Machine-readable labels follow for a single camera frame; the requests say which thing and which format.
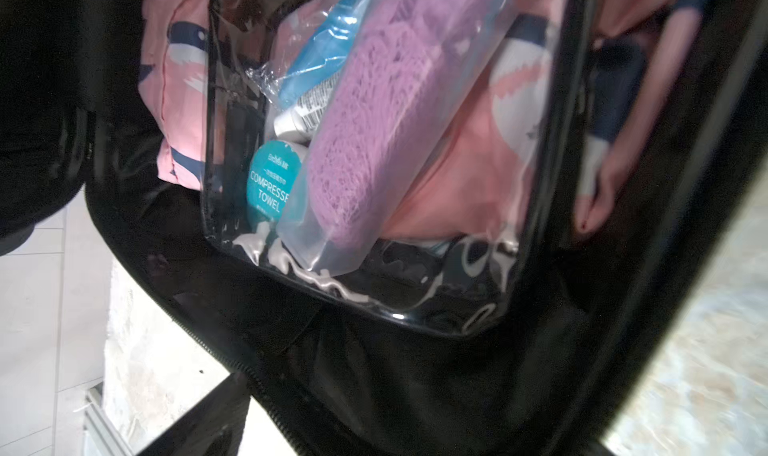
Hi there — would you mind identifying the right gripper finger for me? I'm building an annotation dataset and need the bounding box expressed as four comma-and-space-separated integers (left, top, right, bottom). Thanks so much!
139, 372, 251, 456

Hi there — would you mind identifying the clear black-trimmed toiletry pouch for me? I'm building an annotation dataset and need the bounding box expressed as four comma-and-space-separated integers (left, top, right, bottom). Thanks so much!
201, 0, 595, 338

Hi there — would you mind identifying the blue hard-shell suitcase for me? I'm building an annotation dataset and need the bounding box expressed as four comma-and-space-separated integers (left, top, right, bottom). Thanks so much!
1, 0, 767, 455

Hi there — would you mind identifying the pink navy patterned garment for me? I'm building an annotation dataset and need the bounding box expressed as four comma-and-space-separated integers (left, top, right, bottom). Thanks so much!
138, 0, 709, 241

